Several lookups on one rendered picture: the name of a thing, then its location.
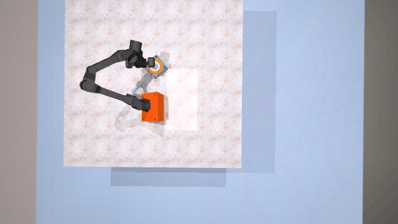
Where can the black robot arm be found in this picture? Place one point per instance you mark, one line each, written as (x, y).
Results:
(131, 54)

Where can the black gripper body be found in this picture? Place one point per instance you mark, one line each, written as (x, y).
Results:
(150, 62)

